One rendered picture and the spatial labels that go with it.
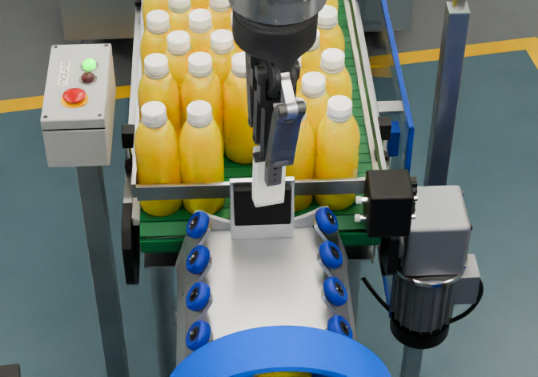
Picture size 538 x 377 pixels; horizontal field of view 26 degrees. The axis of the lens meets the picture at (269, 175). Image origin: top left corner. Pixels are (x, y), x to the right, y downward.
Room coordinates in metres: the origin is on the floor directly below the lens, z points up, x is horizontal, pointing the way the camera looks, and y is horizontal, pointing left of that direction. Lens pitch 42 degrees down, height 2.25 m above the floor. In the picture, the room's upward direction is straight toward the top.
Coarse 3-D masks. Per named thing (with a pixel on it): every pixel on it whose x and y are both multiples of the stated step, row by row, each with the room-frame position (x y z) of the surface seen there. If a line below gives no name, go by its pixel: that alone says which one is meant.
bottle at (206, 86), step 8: (192, 72) 1.53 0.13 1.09; (208, 72) 1.53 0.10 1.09; (184, 80) 1.54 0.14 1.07; (192, 80) 1.53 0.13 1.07; (200, 80) 1.53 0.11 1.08; (208, 80) 1.53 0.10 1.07; (216, 80) 1.54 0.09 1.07; (184, 88) 1.53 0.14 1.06; (192, 88) 1.52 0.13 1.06; (200, 88) 1.52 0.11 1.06; (208, 88) 1.52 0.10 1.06; (216, 88) 1.53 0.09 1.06; (184, 96) 1.52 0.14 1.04; (192, 96) 1.51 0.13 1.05; (200, 96) 1.51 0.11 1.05; (208, 96) 1.51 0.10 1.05; (216, 96) 1.52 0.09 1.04; (184, 104) 1.52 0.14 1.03; (216, 104) 1.52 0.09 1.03; (184, 112) 1.53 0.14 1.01; (216, 112) 1.52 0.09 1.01; (184, 120) 1.53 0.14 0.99; (216, 120) 1.52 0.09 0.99
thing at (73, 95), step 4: (72, 88) 1.46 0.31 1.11; (76, 88) 1.46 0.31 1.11; (64, 92) 1.45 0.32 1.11; (68, 92) 1.45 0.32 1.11; (72, 92) 1.45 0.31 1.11; (76, 92) 1.45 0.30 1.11; (80, 92) 1.45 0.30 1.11; (84, 92) 1.45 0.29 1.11; (64, 96) 1.44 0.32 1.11; (68, 96) 1.44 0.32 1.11; (72, 96) 1.44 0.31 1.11; (76, 96) 1.44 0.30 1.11; (80, 96) 1.44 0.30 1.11; (84, 96) 1.44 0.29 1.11; (64, 100) 1.43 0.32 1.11; (68, 100) 1.43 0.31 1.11; (72, 100) 1.43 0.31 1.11; (76, 100) 1.43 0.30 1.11; (80, 100) 1.43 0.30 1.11
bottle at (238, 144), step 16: (240, 80) 1.53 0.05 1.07; (224, 96) 1.53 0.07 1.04; (240, 96) 1.51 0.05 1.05; (224, 112) 1.53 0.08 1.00; (240, 112) 1.51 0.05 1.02; (224, 128) 1.53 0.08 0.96; (240, 128) 1.51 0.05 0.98; (224, 144) 1.54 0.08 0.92; (240, 144) 1.51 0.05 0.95; (256, 144) 1.52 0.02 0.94; (240, 160) 1.51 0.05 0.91
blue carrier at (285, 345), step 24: (240, 336) 0.85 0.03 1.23; (264, 336) 0.85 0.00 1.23; (288, 336) 0.85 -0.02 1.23; (312, 336) 0.85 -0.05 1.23; (336, 336) 0.86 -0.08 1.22; (192, 360) 0.85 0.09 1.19; (216, 360) 0.83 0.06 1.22; (240, 360) 0.82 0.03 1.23; (264, 360) 0.81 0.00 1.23; (288, 360) 0.81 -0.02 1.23; (312, 360) 0.82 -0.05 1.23; (336, 360) 0.83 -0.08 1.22; (360, 360) 0.84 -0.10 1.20
